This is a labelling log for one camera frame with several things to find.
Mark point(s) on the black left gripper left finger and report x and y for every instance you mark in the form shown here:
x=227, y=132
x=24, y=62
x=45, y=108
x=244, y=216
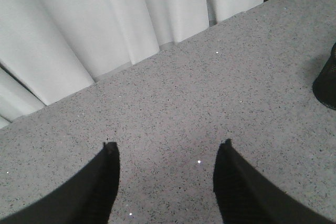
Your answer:
x=87, y=197

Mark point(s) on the black mesh pen bucket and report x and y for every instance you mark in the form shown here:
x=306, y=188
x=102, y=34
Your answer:
x=324, y=85

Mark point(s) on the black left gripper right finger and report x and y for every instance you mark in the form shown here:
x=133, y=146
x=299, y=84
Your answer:
x=244, y=195

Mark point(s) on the white pleated curtain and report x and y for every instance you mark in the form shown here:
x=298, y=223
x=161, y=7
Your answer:
x=53, y=48

